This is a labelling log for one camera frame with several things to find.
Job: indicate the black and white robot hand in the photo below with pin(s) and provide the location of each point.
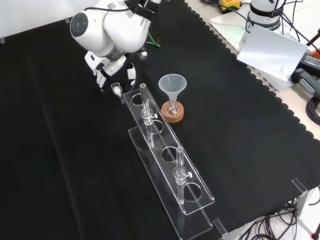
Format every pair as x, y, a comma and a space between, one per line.
110, 66

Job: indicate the clear glass weighing funnel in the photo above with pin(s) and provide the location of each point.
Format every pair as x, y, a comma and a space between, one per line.
116, 89

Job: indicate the translucent plastic funnel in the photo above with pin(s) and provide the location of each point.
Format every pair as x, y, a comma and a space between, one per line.
172, 83

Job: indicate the clear acrylic funnel stand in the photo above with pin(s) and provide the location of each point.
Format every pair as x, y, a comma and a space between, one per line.
170, 160

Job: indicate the grey tape piece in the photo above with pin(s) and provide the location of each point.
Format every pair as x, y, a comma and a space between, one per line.
67, 20
2, 40

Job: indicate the small round-bottom glass flask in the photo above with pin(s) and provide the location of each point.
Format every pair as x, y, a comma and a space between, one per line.
173, 109

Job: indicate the black cloth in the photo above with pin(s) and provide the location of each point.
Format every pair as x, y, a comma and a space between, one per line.
75, 150

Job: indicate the pale board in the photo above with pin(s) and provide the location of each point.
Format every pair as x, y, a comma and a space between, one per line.
225, 23

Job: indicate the yellow stop button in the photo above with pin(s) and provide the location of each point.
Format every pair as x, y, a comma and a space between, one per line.
230, 4

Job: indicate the white paper sheet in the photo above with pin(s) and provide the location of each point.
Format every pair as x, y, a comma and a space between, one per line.
272, 50

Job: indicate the black grey clamp device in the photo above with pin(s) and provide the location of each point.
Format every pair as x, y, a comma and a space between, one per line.
306, 80

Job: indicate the black and orange power box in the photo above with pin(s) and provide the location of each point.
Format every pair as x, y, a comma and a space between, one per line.
311, 60

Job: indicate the red tripod foot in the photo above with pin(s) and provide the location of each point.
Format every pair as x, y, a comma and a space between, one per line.
315, 233

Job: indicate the clear acrylic corner bracket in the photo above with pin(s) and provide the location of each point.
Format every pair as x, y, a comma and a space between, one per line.
221, 227
301, 190

